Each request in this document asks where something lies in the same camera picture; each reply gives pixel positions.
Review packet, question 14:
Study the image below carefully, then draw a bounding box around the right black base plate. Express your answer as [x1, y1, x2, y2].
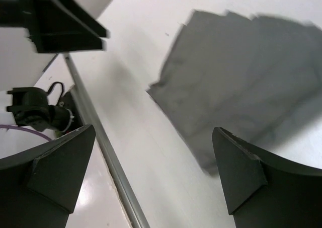
[54, 90, 84, 138]

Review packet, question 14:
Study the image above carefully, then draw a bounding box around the aluminium table front rail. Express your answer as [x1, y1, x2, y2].
[63, 53, 150, 228]

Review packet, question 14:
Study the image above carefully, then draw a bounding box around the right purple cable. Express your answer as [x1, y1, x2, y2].
[0, 124, 52, 141]

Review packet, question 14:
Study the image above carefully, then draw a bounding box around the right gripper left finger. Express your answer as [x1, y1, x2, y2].
[1, 125, 96, 227]

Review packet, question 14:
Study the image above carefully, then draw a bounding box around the grey pleated skirt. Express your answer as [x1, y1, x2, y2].
[147, 11, 321, 176]

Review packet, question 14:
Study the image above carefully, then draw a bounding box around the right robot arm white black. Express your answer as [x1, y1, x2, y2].
[5, 0, 321, 227]

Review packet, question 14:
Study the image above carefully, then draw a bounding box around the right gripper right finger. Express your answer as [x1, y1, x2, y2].
[212, 127, 321, 228]

